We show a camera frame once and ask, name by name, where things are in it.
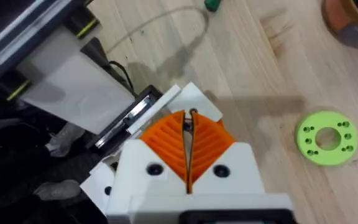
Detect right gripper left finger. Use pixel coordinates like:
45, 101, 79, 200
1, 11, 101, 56
106, 109, 188, 216

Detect black cable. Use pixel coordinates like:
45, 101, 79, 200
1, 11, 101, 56
108, 60, 135, 95

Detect person's foot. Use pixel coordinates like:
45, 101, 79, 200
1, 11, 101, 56
32, 179, 83, 202
44, 122, 86, 158

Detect brown tape roll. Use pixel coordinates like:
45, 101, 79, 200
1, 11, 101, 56
321, 0, 358, 50

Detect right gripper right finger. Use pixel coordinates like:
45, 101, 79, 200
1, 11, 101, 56
188, 111, 265, 195

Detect green tool handle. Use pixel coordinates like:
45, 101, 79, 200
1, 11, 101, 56
203, 0, 222, 13

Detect green disc with holes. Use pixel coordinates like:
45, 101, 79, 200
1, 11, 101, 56
295, 110, 358, 166

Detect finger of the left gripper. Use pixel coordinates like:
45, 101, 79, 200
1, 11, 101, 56
165, 82, 224, 123
79, 161, 116, 216

